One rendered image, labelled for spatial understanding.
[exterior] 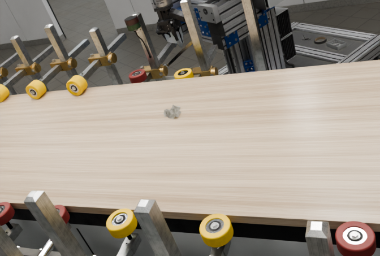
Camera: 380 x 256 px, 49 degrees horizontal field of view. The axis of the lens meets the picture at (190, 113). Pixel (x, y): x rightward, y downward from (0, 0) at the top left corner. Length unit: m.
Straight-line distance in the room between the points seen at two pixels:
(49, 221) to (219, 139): 0.58
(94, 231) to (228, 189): 0.49
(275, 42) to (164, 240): 2.07
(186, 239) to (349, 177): 0.48
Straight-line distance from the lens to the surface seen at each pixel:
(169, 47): 2.21
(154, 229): 0.85
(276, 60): 2.82
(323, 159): 1.17
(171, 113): 1.51
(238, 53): 2.65
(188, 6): 1.78
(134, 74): 1.93
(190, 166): 1.25
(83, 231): 1.44
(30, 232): 1.63
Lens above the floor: 1.67
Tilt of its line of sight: 31 degrees down
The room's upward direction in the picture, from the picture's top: 20 degrees counter-clockwise
